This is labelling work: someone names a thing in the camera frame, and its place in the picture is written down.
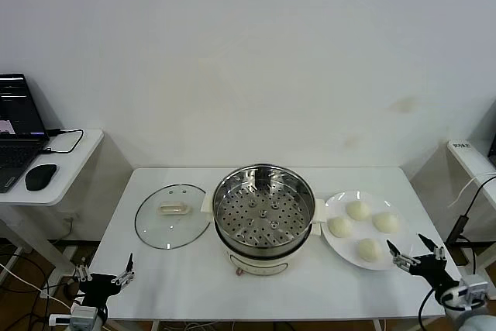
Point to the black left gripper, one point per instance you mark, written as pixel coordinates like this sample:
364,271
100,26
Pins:
98,286

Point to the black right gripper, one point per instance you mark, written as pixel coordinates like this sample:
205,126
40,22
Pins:
430,269

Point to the white steamed baozi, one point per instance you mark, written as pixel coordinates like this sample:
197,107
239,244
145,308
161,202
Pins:
357,211
369,250
340,226
385,222

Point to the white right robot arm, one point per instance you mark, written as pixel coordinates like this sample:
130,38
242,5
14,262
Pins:
480,323

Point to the perforated steel steamer basket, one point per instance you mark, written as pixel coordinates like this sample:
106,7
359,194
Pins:
263,207

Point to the white round plate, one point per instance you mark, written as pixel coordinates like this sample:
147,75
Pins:
395,245

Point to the white side table with laptop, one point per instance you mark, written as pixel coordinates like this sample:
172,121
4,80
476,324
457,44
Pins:
73,168

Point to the black computer mouse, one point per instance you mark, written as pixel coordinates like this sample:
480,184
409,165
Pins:
40,176

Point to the cream electric cooker base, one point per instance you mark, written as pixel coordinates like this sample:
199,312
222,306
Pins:
263,265

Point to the black laptop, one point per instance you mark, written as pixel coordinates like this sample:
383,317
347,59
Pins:
17,114

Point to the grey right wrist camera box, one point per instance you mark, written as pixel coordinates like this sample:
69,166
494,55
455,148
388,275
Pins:
476,292

